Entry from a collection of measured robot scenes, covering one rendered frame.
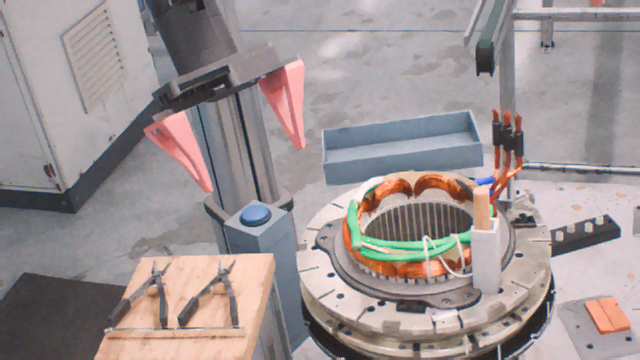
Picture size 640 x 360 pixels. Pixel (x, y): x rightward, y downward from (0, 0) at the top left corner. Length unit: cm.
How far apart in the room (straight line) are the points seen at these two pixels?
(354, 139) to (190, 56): 73
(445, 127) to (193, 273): 51
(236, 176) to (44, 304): 165
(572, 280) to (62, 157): 223
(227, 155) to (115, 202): 202
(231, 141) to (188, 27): 70
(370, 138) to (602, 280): 46
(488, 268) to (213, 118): 59
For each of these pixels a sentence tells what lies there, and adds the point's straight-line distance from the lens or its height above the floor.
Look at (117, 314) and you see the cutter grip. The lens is 112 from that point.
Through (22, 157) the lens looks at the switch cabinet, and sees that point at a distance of 343.
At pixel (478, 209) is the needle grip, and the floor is 121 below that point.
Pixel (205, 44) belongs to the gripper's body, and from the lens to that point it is 76.
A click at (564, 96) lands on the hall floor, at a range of 370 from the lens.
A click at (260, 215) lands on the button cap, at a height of 104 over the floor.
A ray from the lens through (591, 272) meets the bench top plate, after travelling 156.
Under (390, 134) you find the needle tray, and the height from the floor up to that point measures 104.
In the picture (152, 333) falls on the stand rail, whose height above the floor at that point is 107.
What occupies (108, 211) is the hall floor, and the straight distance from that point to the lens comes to 341.
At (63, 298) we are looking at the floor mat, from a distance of 303.
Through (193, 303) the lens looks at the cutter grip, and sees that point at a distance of 109.
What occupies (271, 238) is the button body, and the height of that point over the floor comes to 101.
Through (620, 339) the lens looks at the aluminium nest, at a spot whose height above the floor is 80.
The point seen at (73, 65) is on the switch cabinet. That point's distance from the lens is 338.
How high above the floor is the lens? 178
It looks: 33 degrees down
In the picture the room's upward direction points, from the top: 10 degrees counter-clockwise
